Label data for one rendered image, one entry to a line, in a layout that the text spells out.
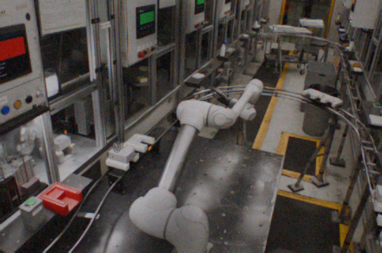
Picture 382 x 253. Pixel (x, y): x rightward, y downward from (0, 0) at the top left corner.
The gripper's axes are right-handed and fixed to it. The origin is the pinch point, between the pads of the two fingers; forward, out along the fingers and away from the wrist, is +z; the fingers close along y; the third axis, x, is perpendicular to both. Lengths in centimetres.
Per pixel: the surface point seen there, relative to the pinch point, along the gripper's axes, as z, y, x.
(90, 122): 14, -46, -84
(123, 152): -20, -40, -81
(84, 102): 15, -60, -78
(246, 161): -50, 23, -23
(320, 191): -75, 135, 29
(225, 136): 58, 147, 22
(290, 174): -40, 137, 27
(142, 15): 22, -77, -14
